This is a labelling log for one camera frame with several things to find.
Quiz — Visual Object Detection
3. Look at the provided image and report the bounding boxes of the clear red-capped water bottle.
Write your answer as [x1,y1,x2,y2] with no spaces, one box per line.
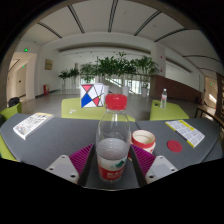
[95,93,132,184]

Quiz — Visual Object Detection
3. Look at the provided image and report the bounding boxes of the white cube with coloured triangles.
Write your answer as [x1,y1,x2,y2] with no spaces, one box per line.
[79,83,106,109]

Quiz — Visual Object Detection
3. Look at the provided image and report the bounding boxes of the group of potted green plants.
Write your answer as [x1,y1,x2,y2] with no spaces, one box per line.
[58,51,159,98]

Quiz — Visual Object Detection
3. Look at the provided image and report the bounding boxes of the lime green chair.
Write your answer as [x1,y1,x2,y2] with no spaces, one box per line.
[0,102,23,121]

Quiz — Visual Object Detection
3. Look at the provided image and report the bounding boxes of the black bag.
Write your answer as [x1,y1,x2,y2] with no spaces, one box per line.
[8,96,21,108]

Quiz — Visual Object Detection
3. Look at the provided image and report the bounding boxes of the red and white mug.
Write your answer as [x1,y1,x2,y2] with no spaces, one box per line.
[128,129,157,159]

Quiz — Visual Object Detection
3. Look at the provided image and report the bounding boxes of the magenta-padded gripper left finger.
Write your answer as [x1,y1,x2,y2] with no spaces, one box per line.
[45,143,98,186]

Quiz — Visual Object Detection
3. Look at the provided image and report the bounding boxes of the white printed booklet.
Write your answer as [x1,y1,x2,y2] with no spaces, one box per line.
[12,112,54,140]

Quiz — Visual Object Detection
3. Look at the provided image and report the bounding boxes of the small clear water bottle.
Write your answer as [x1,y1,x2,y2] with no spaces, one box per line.
[160,88,168,110]

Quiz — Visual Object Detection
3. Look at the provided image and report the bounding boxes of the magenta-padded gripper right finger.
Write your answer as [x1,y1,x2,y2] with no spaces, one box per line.
[129,143,179,188]

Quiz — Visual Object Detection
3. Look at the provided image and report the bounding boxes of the white and yellow booklet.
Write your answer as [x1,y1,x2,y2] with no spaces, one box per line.
[164,119,206,149]

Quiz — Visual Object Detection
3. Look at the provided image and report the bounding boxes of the wooden bench with black frame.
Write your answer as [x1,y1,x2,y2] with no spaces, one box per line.
[194,103,224,129]

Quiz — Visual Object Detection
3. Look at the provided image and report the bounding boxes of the flat round red coaster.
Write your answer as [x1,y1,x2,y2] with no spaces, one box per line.
[166,139,184,154]

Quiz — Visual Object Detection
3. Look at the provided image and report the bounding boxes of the framed wall picture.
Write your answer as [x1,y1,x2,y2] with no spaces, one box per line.
[44,58,54,71]

